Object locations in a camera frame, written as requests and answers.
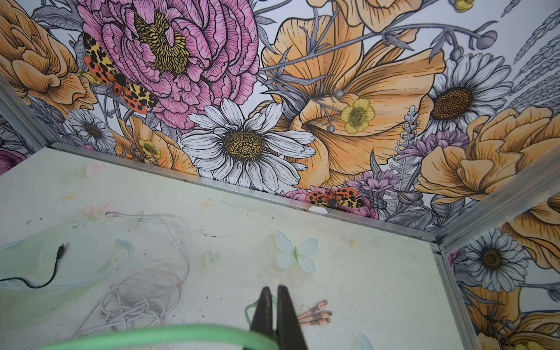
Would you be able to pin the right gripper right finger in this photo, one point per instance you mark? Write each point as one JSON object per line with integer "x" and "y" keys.
{"x": 289, "y": 332}

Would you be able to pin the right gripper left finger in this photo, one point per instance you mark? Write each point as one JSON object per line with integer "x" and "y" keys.
{"x": 262, "y": 321}

